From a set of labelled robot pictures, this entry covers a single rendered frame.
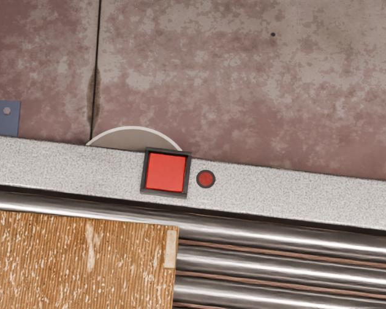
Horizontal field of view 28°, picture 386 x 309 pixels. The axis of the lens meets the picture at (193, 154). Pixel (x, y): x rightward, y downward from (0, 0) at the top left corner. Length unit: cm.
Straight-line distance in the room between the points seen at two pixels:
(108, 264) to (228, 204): 21
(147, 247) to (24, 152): 26
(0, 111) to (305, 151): 89
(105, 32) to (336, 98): 72
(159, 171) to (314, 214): 26
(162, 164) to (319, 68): 119
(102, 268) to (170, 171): 19
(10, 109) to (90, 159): 105
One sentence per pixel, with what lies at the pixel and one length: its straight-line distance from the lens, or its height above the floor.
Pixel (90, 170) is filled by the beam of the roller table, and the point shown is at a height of 92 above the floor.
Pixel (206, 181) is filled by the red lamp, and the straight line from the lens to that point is 125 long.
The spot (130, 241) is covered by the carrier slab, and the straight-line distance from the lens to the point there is 121.
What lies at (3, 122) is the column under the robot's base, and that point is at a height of 1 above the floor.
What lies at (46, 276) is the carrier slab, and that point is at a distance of 121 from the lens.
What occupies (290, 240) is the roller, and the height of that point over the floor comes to 92.
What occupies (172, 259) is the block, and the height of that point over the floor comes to 96.
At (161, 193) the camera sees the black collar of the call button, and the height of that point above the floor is 93.
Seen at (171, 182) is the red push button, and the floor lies 93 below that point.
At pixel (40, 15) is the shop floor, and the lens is 242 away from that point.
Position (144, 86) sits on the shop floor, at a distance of 229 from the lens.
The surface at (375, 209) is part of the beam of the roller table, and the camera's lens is 128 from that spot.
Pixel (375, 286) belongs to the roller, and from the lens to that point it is 126.
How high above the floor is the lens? 212
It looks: 73 degrees down
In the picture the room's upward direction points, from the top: 6 degrees clockwise
